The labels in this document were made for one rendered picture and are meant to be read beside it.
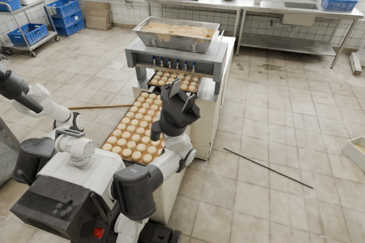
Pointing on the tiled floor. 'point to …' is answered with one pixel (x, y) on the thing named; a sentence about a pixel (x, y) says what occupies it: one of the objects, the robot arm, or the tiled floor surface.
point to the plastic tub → (356, 151)
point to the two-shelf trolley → (29, 23)
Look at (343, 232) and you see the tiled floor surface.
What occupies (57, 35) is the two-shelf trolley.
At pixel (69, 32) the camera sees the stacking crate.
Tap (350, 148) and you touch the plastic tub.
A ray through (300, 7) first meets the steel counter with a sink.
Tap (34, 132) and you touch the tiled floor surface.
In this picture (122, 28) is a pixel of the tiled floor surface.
